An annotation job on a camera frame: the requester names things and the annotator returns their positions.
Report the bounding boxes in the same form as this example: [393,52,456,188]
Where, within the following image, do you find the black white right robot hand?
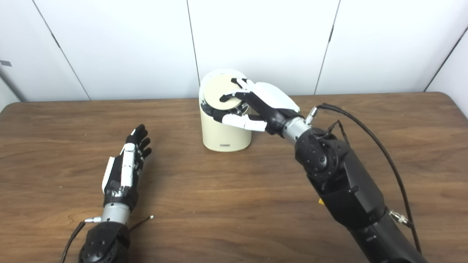
[212,77,304,136]

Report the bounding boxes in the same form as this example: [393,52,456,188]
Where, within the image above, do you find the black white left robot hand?
[102,124,152,212]

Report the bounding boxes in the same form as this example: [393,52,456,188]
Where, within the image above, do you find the round cream bin lid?
[203,74,244,111]

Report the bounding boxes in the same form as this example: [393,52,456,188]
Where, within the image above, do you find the cream-colored desktop trash bin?
[199,69,253,152]

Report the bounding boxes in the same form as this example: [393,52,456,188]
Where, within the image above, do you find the black trash bag liner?
[202,103,249,123]

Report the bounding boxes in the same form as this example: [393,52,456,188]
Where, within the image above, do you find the thin black loose wire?
[129,216,154,231]

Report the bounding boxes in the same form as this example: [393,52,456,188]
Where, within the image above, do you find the thin black wire loop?
[327,121,350,146]

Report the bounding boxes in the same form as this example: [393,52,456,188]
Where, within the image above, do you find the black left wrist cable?
[60,217,102,263]

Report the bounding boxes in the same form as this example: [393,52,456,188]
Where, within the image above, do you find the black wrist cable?
[60,217,102,263]
[305,103,422,254]

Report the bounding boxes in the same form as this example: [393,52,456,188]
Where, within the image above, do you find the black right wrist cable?
[305,103,422,254]

